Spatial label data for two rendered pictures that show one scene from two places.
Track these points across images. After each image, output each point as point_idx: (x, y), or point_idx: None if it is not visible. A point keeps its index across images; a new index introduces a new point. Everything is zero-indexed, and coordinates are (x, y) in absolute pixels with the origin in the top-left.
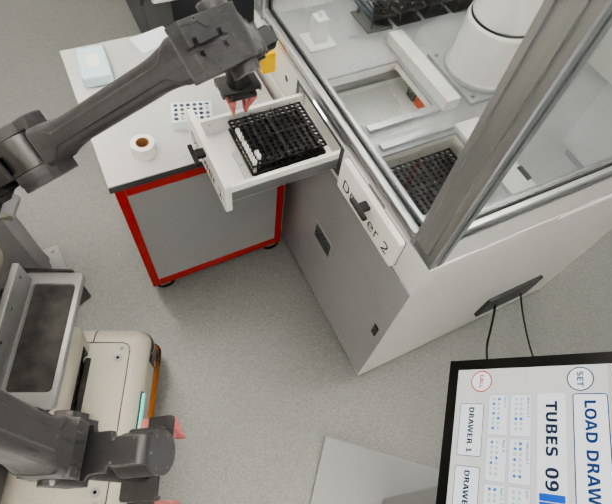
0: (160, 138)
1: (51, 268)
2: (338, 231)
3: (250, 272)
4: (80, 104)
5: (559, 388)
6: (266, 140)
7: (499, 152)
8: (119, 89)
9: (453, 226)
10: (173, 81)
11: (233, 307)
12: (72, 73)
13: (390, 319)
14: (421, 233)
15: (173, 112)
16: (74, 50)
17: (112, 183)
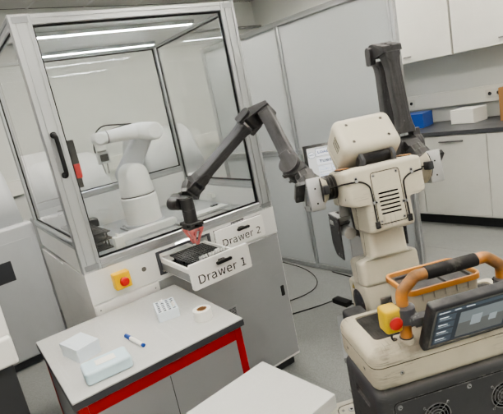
0: (188, 317)
1: (331, 215)
2: (233, 285)
3: None
4: (282, 134)
5: (315, 159)
6: (204, 252)
7: (256, 135)
8: (279, 123)
9: (265, 176)
10: (275, 115)
11: None
12: (110, 382)
13: (281, 264)
14: (260, 198)
15: (168, 310)
16: (72, 395)
17: (237, 317)
